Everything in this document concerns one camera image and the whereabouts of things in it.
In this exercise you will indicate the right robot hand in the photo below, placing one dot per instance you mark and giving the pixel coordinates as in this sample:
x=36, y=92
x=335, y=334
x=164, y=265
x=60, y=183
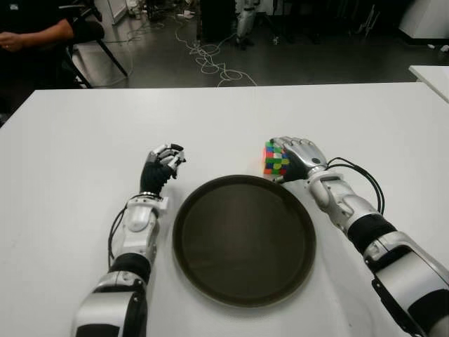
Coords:
x=308, y=154

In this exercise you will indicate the white side table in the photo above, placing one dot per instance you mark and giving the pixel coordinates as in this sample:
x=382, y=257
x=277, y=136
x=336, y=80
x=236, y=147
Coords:
x=433, y=79

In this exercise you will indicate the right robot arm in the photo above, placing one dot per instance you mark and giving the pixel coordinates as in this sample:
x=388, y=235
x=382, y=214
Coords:
x=350, y=207

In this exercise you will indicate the silver humanoid robot legs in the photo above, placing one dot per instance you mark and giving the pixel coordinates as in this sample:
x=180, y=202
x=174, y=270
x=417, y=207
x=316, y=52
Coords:
x=245, y=21

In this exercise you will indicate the white machine housing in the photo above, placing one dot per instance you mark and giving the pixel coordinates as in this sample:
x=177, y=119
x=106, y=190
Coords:
x=428, y=17

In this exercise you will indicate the grey metal stand legs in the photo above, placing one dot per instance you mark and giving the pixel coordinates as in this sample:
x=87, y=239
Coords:
x=369, y=26

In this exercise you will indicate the multicoloured Rubik's cube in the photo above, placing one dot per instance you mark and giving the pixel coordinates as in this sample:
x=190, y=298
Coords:
x=273, y=158

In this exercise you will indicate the person in black shirt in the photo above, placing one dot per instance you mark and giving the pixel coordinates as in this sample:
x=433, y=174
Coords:
x=42, y=35

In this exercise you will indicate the black chair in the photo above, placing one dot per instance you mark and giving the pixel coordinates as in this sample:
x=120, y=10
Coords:
x=91, y=29

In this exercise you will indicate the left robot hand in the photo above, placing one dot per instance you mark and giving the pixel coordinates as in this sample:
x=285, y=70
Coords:
x=152, y=175

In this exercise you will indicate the black cabinet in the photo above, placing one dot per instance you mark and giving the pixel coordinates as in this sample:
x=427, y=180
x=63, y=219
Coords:
x=217, y=19

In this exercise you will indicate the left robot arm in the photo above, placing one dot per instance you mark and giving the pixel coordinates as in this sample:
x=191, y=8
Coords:
x=138, y=221

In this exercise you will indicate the white power strip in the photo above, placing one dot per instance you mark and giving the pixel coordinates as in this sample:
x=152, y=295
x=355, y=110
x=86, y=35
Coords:
x=187, y=14

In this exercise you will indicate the dark round plate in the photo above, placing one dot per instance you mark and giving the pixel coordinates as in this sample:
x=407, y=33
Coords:
x=243, y=242

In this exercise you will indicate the white board panel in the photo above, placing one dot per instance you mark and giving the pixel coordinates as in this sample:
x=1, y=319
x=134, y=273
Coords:
x=114, y=8

